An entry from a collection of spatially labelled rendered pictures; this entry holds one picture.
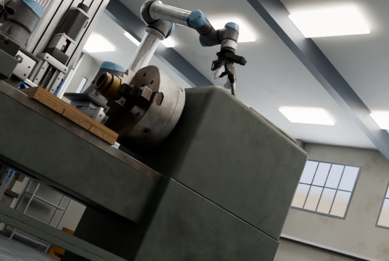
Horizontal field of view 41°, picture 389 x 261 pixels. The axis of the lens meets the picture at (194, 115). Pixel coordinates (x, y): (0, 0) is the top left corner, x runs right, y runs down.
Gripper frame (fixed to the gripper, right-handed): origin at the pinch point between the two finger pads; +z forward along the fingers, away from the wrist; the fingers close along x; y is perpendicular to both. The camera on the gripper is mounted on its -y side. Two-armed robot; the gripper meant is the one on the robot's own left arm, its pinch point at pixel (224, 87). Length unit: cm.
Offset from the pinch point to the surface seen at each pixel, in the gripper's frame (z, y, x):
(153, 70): 20, -2, 47
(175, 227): 73, -10, 27
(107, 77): 30, 5, 60
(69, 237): 89, -6, 66
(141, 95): 35, -6, 53
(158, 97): 34, -9, 48
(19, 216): 88, -3, 81
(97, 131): 54, -3, 64
